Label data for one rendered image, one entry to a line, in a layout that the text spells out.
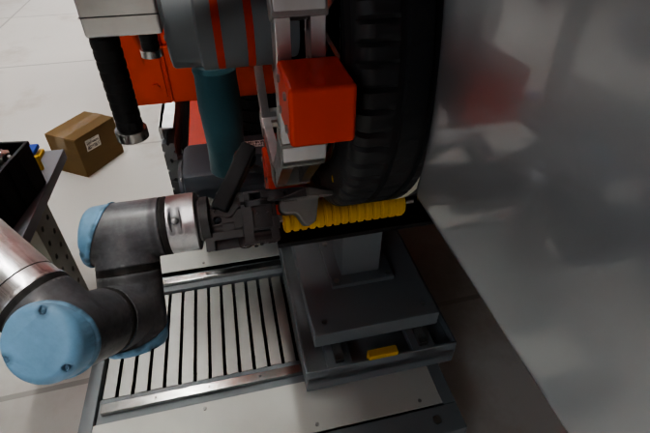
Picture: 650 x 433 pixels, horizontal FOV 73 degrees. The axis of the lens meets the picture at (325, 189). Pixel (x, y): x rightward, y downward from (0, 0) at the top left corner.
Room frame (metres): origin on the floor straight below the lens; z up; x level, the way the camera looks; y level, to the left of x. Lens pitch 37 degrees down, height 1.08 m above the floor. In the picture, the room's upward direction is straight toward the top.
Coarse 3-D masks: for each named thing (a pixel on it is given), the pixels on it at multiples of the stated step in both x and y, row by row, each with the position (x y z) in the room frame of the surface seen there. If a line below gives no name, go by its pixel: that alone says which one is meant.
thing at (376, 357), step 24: (288, 264) 0.88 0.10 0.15; (288, 288) 0.77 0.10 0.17; (384, 336) 0.64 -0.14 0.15; (408, 336) 0.63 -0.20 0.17; (432, 336) 0.64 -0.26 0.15; (312, 360) 0.58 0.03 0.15; (336, 360) 0.56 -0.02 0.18; (360, 360) 0.58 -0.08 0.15; (384, 360) 0.57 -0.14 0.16; (408, 360) 0.59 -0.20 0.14; (432, 360) 0.60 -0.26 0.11; (312, 384) 0.54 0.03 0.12; (336, 384) 0.55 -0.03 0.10
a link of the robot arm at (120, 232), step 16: (96, 208) 0.50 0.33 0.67; (112, 208) 0.50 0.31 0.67; (128, 208) 0.50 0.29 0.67; (144, 208) 0.50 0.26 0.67; (160, 208) 0.50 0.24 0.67; (80, 224) 0.47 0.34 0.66; (96, 224) 0.47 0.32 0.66; (112, 224) 0.47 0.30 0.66; (128, 224) 0.47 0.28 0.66; (144, 224) 0.48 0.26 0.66; (160, 224) 0.48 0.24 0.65; (80, 240) 0.45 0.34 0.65; (96, 240) 0.45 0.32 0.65; (112, 240) 0.46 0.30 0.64; (128, 240) 0.46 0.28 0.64; (144, 240) 0.46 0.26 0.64; (160, 240) 0.47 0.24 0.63; (80, 256) 0.44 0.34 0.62; (96, 256) 0.45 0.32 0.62; (112, 256) 0.44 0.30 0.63; (128, 256) 0.44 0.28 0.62; (144, 256) 0.45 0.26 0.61
